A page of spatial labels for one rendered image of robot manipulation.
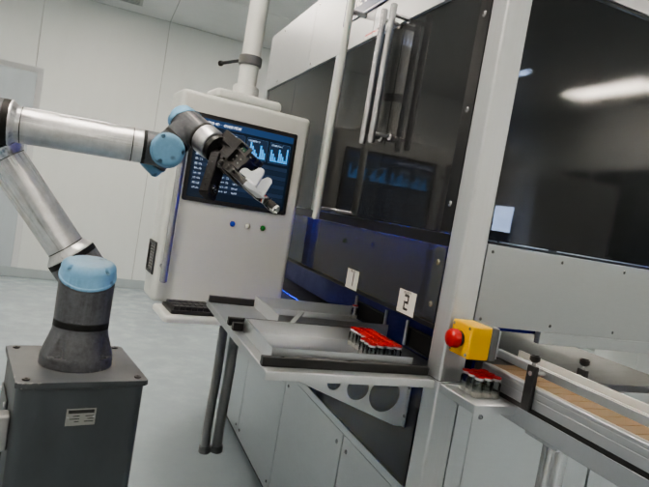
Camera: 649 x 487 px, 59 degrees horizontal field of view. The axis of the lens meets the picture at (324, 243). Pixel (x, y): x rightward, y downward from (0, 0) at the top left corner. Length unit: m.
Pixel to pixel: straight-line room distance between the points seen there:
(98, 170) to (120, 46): 1.33
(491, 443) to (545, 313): 0.33
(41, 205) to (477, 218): 0.98
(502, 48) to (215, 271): 1.27
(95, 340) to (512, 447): 1.00
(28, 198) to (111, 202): 5.19
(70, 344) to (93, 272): 0.16
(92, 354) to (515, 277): 0.96
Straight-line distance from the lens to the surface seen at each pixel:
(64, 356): 1.34
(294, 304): 1.85
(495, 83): 1.34
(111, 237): 6.66
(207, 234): 2.10
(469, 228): 1.30
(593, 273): 1.56
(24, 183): 1.45
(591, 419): 1.17
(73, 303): 1.32
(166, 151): 1.30
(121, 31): 6.79
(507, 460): 1.54
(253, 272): 2.18
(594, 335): 1.60
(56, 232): 1.45
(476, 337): 1.24
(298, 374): 1.20
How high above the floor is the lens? 1.22
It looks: 3 degrees down
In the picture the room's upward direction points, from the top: 10 degrees clockwise
